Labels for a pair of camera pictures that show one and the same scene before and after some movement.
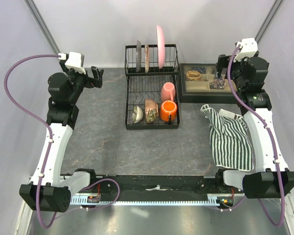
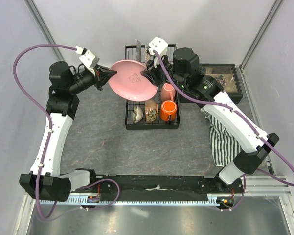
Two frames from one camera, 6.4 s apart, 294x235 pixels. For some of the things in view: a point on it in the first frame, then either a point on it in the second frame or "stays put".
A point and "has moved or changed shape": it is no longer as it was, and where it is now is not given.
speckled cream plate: (147, 58) stays put
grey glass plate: (138, 56) stays put
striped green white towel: (231, 139) stays put
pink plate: (161, 47) has moved or changed shape
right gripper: (222, 63) to (151, 73)
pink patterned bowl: (151, 110) stays put
